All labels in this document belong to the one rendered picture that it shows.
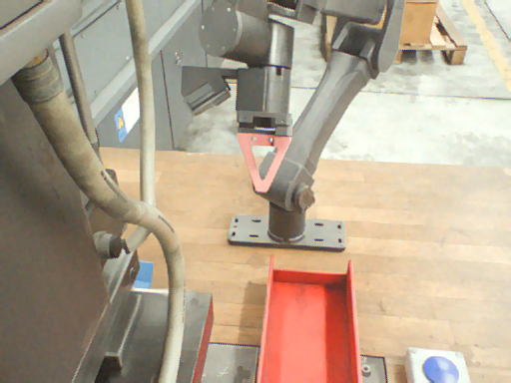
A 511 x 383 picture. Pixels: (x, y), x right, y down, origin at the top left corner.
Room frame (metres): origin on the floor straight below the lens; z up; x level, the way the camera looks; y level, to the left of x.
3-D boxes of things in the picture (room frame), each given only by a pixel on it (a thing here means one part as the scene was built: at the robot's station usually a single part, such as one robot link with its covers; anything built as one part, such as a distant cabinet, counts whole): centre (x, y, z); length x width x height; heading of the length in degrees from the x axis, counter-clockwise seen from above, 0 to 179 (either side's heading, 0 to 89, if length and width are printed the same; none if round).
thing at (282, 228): (0.64, -0.04, 0.94); 0.20 x 0.07 x 0.08; 85
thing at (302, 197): (0.63, -0.04, 1.00); 0.09 x 0.06 x 0.06; 50
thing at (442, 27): (4.14, -1.02, 0.07); 1.20 x 1.00 x 0.14; 175
